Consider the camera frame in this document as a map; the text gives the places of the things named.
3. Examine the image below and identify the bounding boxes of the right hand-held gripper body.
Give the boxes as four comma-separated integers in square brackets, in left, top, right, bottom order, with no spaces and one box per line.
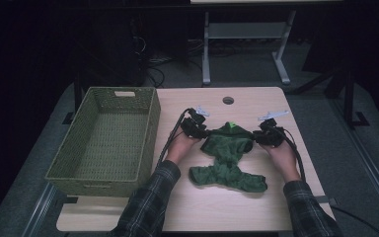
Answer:
[256,110,291,148]

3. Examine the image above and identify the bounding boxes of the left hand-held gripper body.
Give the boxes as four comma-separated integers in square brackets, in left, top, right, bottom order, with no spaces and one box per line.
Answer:
[180,105,211,140]

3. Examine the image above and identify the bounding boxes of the green fleece garment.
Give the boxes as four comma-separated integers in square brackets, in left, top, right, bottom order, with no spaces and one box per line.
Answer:
[189,120,268,194]

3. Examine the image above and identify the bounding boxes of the green woven basket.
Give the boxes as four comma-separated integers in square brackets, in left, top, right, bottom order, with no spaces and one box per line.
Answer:
[44,86,162,198]

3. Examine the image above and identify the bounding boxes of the person's left hand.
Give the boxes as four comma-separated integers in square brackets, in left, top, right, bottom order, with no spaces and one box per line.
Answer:
[164,128,202,166]

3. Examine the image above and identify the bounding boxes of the person's right hand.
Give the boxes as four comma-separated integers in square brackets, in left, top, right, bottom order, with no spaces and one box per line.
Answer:
[260,138,302,184]

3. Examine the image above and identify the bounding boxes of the grey tape strip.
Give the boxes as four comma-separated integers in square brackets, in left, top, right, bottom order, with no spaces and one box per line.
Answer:
[315,195,339,207]

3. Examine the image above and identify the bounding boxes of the black metal stand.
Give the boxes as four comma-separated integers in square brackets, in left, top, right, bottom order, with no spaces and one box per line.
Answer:
[289,63,371,130]

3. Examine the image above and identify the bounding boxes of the dark computer tower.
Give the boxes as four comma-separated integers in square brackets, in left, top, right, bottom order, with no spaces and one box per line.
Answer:
[78,13,148,89]

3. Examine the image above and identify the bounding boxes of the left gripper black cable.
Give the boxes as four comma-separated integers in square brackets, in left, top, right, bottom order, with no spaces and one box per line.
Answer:
[157,107,195,166]

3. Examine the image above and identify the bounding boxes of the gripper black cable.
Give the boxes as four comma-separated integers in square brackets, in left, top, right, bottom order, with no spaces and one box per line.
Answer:
[275,125,308,183]
[157,107,195,166]

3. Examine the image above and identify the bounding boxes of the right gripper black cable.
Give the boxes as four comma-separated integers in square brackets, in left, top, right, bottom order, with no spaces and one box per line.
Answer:
[275,125,308,183]

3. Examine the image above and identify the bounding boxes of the tangled black cables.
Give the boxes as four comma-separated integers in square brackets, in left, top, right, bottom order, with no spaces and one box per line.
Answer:
[143,54,176,89]

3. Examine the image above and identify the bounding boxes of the metal floor rail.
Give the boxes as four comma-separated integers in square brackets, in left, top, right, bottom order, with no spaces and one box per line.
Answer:
[328,98,379,229]
[20,182,59,237]

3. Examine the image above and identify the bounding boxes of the grey metal table frame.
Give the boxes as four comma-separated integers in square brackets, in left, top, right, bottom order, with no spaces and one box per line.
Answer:
[201,9,297,87]

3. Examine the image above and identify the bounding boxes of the black metal post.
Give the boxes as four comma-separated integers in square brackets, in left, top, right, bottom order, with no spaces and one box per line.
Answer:
[61,70,84,126]

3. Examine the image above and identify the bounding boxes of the thin black cable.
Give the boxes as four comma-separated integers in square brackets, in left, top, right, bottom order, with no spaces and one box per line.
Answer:
[329,204,379,237]

